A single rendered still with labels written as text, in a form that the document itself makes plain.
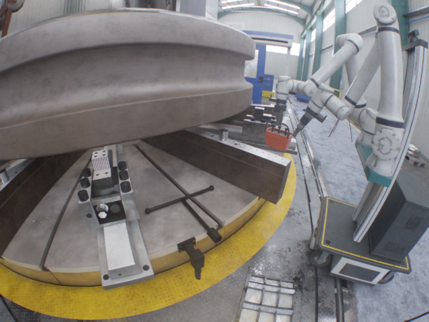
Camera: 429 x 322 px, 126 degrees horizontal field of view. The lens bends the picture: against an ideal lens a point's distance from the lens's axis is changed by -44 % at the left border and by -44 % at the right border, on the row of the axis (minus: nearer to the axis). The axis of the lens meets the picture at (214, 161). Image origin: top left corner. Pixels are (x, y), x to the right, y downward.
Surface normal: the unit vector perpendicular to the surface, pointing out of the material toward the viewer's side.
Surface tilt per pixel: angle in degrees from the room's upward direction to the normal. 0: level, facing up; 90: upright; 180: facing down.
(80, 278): 90
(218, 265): 0
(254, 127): 90
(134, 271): 90
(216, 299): 0
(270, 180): 90
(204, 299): 0
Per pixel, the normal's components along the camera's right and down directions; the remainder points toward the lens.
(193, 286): 0.05, -0.89
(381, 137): -0.86, 0.26
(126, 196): 0.47, 0.43
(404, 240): -0.51, 0.37
